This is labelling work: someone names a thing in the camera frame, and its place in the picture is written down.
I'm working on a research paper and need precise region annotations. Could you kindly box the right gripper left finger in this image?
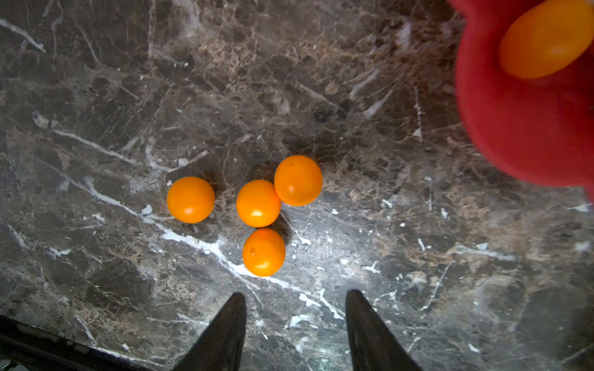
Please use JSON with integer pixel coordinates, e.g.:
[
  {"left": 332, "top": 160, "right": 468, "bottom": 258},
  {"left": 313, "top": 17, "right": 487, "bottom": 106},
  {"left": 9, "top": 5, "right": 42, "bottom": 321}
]
[{"left": 173, "top": 292, "right": 247, "bottom": 371}]

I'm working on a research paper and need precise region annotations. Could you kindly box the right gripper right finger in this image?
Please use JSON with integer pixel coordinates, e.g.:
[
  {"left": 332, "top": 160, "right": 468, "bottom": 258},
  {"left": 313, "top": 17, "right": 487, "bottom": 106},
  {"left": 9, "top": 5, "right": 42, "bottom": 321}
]
[{"left": 346, "top": 290, "right": 422, "bottom": 371}]

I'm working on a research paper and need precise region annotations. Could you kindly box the orange tangerine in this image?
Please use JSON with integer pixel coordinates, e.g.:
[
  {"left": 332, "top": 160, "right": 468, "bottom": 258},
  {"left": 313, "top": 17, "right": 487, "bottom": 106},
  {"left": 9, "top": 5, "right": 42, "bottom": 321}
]
[
  {"left": 274, "top": 155, "right": 323, "bottom": 207},
  {"left": 499, "top": 0, "right": 593, "bottom": 79},
  {"left": 166, "top": 177, "right": 215, "bottom": 224},
  {"left": 242, "top": 228, "right": 286, "bottom": 277},
  {"left": 236, "top": 179, "right": 282, "bottom": 228}
]

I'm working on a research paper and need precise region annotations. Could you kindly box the orange tangerine bottom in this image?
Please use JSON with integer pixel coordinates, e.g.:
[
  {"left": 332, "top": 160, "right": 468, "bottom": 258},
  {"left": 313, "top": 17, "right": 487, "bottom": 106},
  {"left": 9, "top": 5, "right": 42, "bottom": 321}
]
[{"left": 499, "top": 0, "right": 593, "bottom": 79}]

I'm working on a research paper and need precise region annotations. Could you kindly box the red flower-shaped fruit bowl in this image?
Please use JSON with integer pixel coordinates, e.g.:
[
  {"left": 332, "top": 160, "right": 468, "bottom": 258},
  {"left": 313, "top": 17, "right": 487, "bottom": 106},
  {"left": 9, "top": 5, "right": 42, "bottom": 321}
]
[{"left": 451, "top": 1, "right": 593, "bottom": 199}]

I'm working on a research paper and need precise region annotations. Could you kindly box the orange tangerine top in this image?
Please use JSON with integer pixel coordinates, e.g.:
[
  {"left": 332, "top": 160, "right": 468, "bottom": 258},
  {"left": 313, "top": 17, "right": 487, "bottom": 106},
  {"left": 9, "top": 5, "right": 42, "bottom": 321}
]
[{"left": 274, "top": 155, "right": 323, "bottom": 207}]

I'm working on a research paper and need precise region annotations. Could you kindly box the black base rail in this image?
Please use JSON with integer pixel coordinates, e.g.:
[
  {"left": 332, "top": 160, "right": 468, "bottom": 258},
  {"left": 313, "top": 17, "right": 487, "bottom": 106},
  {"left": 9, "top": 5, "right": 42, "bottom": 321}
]
[{"left": 1, "top": 316, "right": 145, "bottom": 371}]

